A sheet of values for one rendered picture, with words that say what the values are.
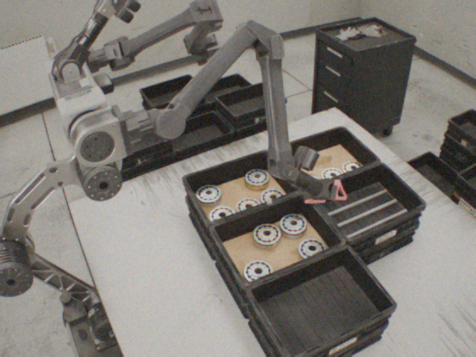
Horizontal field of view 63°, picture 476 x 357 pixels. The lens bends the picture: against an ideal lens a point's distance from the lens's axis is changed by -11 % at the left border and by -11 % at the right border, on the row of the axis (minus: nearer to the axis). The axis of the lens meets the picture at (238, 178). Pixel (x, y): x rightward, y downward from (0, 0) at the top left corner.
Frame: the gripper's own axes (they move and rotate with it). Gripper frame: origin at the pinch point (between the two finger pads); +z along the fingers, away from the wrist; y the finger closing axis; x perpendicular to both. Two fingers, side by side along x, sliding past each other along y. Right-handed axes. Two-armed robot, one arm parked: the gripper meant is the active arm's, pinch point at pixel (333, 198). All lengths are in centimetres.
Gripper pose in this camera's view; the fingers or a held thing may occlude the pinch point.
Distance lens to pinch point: 149.0
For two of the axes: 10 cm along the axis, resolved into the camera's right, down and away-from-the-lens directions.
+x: -2.5, 9.1, -3.3
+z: 7.7, 3.9, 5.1
